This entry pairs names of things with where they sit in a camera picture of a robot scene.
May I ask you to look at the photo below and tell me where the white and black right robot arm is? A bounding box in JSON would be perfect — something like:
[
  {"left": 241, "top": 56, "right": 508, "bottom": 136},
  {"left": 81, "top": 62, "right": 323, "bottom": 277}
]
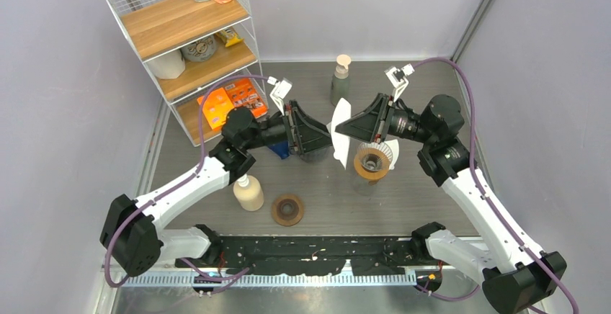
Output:
[{"left": 330, "top": 94, "right": 567, "bottom": 313}]

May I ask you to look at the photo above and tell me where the clear glass carafe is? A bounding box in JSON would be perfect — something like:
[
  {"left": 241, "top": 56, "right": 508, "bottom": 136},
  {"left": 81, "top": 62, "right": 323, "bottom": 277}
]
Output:
[{"left": 350, "top": 176, "right": 378, "bottom": 197}]

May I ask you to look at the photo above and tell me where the dark wooden ring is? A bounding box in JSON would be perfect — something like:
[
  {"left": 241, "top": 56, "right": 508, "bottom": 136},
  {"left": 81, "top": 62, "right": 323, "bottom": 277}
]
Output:
[{"left": 271, "top": 194, "right": 306, "bottom": 228}]

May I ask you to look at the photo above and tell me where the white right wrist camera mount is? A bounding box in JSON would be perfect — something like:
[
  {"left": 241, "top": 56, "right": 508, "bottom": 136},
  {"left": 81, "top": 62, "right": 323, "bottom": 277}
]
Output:
[{"left": 384, "top": 63, "right": 414, "bottom": 102}]

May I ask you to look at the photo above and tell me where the light wooden ring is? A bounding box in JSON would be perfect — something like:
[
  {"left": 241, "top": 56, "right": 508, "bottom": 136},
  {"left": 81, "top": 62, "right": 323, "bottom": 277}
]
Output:
[{"left": 353, "top": 155, "right": 391, "bottom": 182}]

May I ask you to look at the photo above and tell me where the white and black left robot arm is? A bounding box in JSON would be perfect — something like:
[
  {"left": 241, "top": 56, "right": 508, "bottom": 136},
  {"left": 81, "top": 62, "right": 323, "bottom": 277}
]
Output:
[{"left": 99, "top": 100, "right": 331, "bottom": 282}]

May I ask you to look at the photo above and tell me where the white coffee filter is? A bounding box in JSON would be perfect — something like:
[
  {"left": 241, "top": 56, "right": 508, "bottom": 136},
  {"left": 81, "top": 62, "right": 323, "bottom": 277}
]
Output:
[
  {"left": 327, "top": 98, "right": 352, "bottom": 169},
  {"left": 384, "top": 139, "right": 400, "bottom": 170}
]

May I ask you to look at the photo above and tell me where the green pump bottle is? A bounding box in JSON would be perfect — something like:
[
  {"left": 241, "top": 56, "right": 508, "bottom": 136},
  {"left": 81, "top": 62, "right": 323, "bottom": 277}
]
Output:
[{"left": 330, "top": 54, "right": 352, "bottom": 106}]

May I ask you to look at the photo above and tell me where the cream pump bottle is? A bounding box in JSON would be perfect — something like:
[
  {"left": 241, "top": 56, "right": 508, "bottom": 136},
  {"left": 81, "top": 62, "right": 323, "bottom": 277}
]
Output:
[{"left": 233, "top": 174, "right": 264, "bottom": 212}]

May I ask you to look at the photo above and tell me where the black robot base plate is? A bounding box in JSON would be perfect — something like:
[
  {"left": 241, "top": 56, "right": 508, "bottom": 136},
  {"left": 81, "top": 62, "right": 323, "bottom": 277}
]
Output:
[{"left": 189, "top": 235, "right": 440, "bottom": 276}]

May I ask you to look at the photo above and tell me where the orange box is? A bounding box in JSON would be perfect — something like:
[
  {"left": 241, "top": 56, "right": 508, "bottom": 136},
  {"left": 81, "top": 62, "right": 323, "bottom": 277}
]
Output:
[{"left": 202, "top": 87, "right": 235, "bottom": 131}]

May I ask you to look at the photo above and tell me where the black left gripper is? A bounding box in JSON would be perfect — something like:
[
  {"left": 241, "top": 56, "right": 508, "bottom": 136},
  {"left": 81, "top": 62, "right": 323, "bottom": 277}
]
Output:
[{"left": 244, "top": 100, "right": 337, "bottom": 154}]

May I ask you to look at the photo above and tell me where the grey glass pitcher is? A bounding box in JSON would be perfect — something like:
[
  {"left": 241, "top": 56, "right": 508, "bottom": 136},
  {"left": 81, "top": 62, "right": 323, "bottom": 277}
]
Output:
[{"left": 299, "top": 151, "right": 328, "bottom": 163}]

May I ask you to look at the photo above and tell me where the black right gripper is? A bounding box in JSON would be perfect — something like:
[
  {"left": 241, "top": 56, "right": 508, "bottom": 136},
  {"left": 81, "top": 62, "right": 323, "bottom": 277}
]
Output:
[{"left": 336, "top": 93, "right": 435, "bottom": 145}]

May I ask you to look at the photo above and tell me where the white wire wooden shelf rack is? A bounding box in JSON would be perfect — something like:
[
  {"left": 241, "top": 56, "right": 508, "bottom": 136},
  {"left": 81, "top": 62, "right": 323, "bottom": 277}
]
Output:
[{"left": 105, "top": 0, "right": 263, "bottom": 146}]

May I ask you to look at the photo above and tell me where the round decorated tin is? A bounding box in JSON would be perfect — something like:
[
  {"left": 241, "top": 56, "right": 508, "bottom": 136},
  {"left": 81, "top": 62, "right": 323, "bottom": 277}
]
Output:
[{"left": 180, "top": 35, "right": 217, "bottom": 63}]

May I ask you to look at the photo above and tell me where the clear glass dripper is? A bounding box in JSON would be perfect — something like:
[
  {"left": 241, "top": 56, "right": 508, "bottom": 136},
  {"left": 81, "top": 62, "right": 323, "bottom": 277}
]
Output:
[{"left": 356, "top": 143, "right": 391, "bottom": 172}]

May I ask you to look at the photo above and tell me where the orange photo booklet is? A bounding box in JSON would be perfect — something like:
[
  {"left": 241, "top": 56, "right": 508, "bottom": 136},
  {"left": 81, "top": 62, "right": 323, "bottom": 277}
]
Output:
[{"left": 224, "top": 78, "right": 268, "bottom": 118}]

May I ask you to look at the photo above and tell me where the yellow snack packet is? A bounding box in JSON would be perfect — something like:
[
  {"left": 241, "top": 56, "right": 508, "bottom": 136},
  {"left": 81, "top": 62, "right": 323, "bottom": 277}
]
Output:
[{"left": 215, "top": 27, "right": 244, "bottom": 48}]

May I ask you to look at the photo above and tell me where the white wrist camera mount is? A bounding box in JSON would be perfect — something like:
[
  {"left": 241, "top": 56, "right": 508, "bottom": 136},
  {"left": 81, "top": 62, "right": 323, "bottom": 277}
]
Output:
[
  {"left": 384, "top": 63, "right": 414, "bottom": 102},
  {"left": 267, "top": 76, "right": 293, "bottom": 116}
]

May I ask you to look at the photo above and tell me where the blue plastic dripper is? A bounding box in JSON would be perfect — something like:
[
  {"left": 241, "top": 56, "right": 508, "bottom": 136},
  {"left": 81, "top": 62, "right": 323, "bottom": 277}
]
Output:
[{"left": 267, "top": 141, "right": 290, "bottom": 159}]

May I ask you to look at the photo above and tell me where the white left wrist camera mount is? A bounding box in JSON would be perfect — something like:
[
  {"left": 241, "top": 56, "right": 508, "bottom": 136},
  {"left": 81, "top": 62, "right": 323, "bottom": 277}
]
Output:
[{"left": 267, "top": 76, "right": 293, "bottom": 116}]

